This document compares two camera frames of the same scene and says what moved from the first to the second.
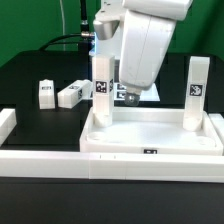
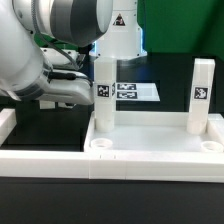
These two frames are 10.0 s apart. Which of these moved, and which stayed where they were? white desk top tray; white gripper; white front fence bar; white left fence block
Moved: white gripper; white desk top tray
Stayed: white left fence block; white front fence bar
